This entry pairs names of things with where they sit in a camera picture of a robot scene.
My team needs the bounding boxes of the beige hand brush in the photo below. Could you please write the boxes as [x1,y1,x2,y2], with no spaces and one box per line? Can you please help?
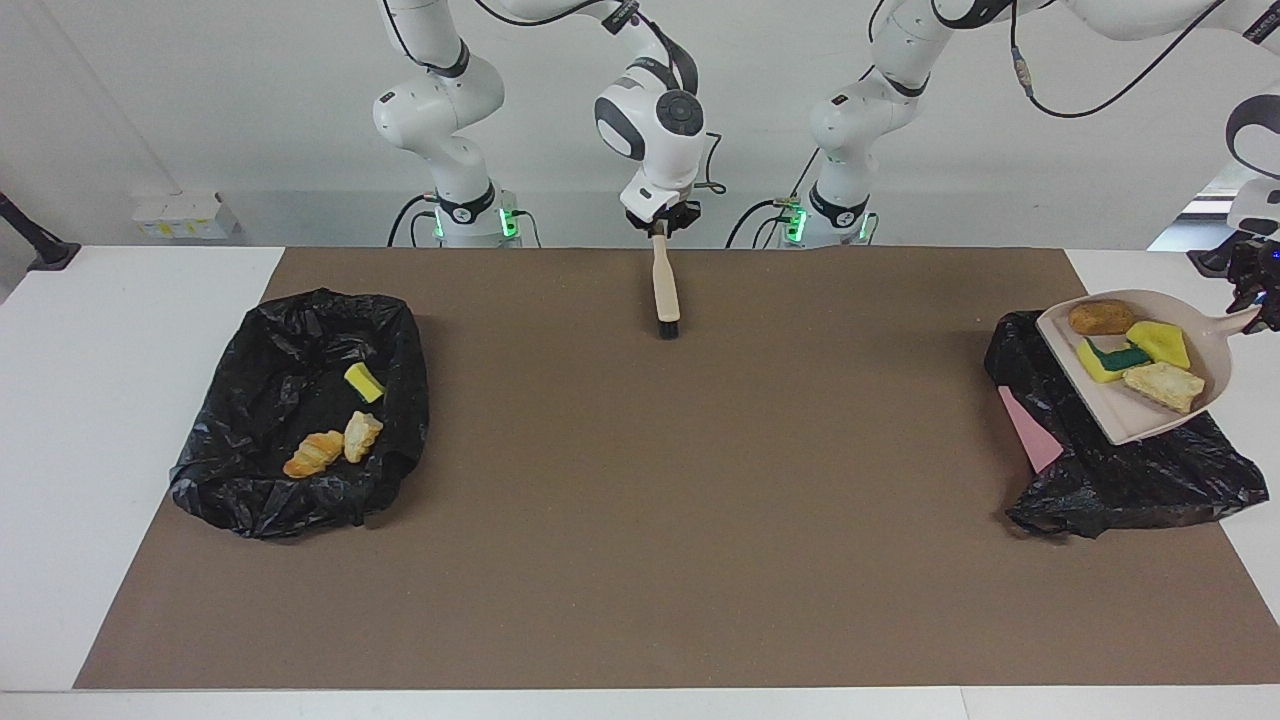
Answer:
[651,232,683,342]

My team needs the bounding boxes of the pale bread chunk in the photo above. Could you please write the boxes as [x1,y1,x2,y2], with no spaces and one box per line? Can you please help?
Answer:
[343,410,385,464]
[1122,361,1208,416]

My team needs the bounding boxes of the brown bread roll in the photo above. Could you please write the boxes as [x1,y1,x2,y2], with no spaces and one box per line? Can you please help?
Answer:
[1068,300,1138,338]

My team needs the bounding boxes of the yellow and green sponge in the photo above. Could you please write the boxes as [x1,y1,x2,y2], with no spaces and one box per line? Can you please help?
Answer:
[1077,336,1155,386]

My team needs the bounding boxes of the beige plastic dustpan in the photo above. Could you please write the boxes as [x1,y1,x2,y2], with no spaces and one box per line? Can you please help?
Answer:
[1036,289,1264,447]

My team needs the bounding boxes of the small yellow sponge piece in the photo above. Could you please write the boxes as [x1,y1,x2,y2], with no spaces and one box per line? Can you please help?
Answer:
[344,362,387,405]

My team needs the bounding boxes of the orange toy croissant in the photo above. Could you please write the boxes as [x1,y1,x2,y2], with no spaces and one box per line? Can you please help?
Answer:
[283,430,346,480]

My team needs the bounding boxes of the crumpled black trash bag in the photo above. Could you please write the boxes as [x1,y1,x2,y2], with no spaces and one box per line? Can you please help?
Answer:
[984,309,1269,541]

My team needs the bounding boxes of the pink bin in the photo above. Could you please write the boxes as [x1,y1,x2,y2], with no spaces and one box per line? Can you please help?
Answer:
[998,385,1067,475]

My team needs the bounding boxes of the open black trash bag bin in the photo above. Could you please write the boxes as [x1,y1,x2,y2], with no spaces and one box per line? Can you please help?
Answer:
[168,288,431,541]

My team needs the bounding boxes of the black clamp stand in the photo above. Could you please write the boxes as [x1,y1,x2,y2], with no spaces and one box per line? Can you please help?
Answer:
[1187,235,1243,279]
[0,190,83,273]

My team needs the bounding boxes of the brown table mat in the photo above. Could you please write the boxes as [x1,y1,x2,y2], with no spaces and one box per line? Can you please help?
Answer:
[73,247,1280,691]

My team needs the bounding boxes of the black left base cable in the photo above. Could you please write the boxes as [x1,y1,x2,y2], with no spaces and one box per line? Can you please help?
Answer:
[724,150,826,250]

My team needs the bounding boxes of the black base cable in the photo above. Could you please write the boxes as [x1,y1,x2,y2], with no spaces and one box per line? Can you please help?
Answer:
[724,150,826,250]
[386,193,441,249]

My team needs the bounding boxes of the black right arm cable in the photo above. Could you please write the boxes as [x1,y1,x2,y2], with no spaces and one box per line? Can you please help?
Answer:
[380,0,727,197]

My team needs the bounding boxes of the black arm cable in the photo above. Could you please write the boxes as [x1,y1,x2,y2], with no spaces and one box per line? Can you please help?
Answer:
[1008,0,1229,120]
[380,0,727,197]

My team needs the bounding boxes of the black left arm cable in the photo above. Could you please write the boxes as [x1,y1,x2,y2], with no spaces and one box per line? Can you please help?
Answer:
[1008,0,1229,120]

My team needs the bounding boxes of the black right base cable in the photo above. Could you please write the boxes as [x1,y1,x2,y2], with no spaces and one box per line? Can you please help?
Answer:
[386,193,441,249]

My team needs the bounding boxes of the white wall socket box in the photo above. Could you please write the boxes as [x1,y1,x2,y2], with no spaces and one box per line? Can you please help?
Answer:
[130,190,241,241]

